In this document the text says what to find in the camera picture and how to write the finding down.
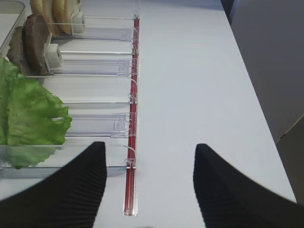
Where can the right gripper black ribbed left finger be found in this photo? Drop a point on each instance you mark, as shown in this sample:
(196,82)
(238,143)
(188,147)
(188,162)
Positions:
(69,198)

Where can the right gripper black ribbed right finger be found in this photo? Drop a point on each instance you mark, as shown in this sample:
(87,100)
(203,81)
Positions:
(229,199)

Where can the green lettuce leaf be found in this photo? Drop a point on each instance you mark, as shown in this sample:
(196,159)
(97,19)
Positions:
(32,120)

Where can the rear brown meat patty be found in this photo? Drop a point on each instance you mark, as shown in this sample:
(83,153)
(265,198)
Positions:
(16,53)

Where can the brown meat patty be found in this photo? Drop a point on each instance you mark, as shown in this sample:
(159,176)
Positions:
(16,53)
(35,35)

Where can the front brown meat patty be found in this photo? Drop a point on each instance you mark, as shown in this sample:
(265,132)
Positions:
(35,35)

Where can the front bread slice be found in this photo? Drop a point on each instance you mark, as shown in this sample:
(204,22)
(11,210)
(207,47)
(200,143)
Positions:
(62,12)

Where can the bread slice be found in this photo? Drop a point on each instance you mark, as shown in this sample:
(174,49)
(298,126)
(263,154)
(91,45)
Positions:
(44,8)
(62,12)

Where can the rear bread slice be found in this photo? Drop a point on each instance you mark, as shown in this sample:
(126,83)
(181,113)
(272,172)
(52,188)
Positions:
(44,8)

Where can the clear acrylic divider rack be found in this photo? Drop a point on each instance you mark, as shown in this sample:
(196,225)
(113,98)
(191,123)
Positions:
(94,82)

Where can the white pusher block lower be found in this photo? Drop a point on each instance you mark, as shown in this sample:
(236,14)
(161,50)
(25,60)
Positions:
(53,57)

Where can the white pusher block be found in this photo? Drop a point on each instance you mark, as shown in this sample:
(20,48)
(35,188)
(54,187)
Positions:
(53,57)
(77,23)

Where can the white pusher block upper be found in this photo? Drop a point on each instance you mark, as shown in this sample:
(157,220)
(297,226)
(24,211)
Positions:
(77,23)

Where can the red rail strip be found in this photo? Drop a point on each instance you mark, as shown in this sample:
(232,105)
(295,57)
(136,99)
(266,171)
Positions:
(130,195)

